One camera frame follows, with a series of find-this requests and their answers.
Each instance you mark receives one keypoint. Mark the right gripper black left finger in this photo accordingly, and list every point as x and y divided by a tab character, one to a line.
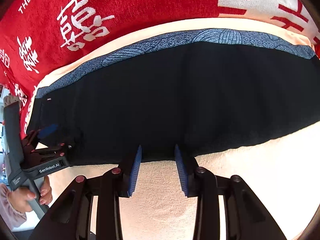
89	208

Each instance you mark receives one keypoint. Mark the person's left hand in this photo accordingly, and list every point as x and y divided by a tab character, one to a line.
20	198

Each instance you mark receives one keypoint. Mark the peach towel cushion cover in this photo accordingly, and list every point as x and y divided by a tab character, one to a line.
282	172

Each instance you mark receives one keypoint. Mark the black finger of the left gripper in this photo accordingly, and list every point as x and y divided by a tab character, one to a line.
31	140
51	152

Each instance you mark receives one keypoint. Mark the red sofa cover white characters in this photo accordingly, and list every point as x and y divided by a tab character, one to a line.
40	36

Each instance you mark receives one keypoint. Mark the black pants blue patterned trim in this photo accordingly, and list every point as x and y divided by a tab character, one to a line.
202	91

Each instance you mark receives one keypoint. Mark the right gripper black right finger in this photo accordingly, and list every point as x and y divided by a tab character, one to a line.
226	207

